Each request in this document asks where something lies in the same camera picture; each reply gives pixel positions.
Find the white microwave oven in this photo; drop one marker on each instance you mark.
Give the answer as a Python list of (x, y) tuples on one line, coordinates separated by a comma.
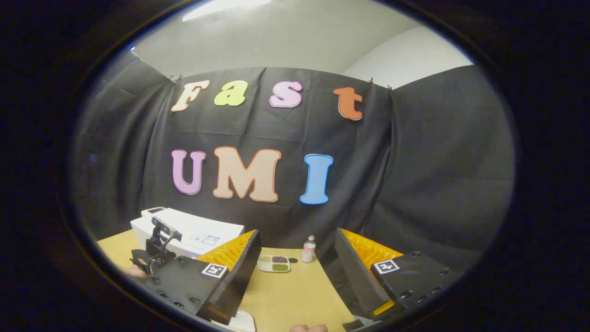
[(203, 237)]

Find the black table edge clamp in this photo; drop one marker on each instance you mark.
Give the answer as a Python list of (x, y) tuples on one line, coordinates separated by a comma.
[(352, 325)]

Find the white square plate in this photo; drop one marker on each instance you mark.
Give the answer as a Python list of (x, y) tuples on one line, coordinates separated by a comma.
[(244, 322)]

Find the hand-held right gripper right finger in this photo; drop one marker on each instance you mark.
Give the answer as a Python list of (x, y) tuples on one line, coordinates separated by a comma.
[(355, 276)]

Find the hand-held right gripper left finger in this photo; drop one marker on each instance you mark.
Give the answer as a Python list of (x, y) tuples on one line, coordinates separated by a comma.
[(239, 281)]

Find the white toaster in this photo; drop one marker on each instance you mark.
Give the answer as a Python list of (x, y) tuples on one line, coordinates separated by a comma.
[(152, 212)]

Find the white divided dish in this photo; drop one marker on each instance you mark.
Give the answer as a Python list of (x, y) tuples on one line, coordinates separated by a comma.
[(274, 263)]

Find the small clear bottle pink label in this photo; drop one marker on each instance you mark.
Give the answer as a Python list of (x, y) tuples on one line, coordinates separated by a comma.
[(308, 251)]

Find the black backdrop cloth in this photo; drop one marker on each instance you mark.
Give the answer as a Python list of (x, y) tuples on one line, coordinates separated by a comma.
[(438, 184)]

